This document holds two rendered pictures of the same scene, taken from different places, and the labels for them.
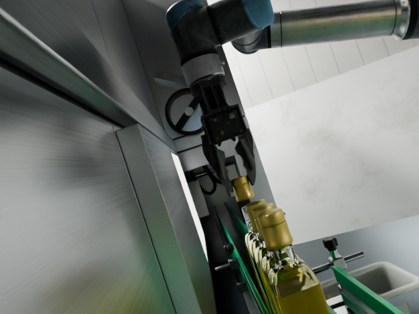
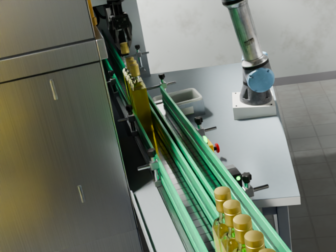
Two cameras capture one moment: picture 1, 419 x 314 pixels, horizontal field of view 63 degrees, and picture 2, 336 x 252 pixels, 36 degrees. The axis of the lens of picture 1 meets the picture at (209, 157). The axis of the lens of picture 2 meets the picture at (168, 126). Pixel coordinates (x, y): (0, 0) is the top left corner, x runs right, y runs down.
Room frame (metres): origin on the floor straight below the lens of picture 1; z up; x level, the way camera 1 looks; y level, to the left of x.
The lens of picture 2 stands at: (-1.53, 0.09, 1.71)
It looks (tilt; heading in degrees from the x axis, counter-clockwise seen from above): 23 degrees down; 353
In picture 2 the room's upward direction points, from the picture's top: 10 degrees counter-clockwise
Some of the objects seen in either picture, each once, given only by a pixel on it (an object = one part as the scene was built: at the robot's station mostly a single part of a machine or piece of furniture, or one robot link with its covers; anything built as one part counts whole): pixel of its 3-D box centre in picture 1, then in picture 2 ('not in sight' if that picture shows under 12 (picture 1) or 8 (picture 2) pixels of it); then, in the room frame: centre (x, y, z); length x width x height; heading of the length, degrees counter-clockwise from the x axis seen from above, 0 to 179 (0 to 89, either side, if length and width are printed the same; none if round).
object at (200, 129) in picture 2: not in sight; (207, 133); (0.14, -0.24, 0.94); 0.07 x 0.04 x 0.13; 93
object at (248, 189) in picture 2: not in sight; (256, 192); (-0.32, -0.26, 0.94); 0.07 x 0.04 x 0.13; 93
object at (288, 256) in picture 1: (280, 244); (135, 75); (0.44, -0.05, 1.12); 0.03 x 0.03 x 0.05
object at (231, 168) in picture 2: not in sight; (228, 181); (0.03, -0.27, 0.79); 0.08 x 0.08 x 0.08; 3
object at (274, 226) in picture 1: (274, 228); (134, 70); (0.44, -0.05, 1.14); 0.04 x 0.04 x 0.04
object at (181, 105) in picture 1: (189, 111); not in sight; (1.54, 0.02, 1.49); 0.21 x 0.05 x 0.21; 93
